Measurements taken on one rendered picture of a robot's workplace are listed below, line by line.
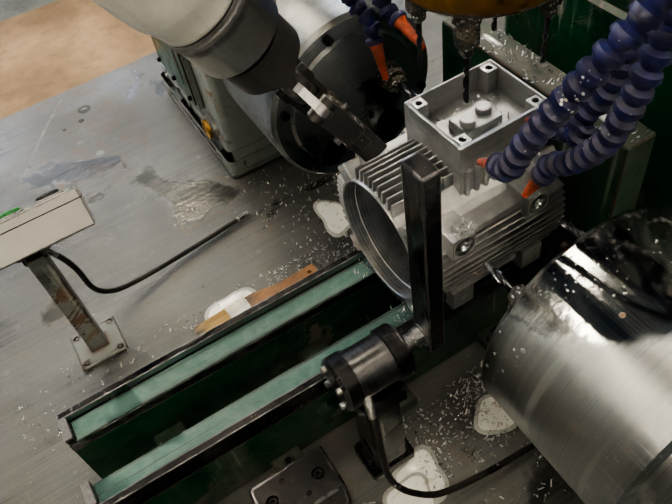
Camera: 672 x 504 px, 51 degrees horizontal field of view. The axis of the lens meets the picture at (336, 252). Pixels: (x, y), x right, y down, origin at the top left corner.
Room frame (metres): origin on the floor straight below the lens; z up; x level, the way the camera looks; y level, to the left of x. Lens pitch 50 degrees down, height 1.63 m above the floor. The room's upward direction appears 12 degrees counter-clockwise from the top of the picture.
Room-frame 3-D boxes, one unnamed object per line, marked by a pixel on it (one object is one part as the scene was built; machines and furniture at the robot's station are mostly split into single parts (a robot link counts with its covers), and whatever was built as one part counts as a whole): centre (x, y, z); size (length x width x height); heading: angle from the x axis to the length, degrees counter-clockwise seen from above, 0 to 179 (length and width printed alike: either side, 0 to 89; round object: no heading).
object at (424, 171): (0.39, -0.08, 1.12); 0.04 x 0.03 x 0.26; 112
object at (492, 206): (0.57, -0.14, 1.02); 0.20 x 0.19 x 0.19; 112
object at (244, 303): (0.63, 0.13, 0.80); 0.21 x 0.05 x 0.01; 115
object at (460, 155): (0.58, -0.18, 1.11); 0.12 x 0.11 x 0.07; 112
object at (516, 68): (0.63, -0.29, 0.97); 0.30 x 0.11 x 0.34; 22
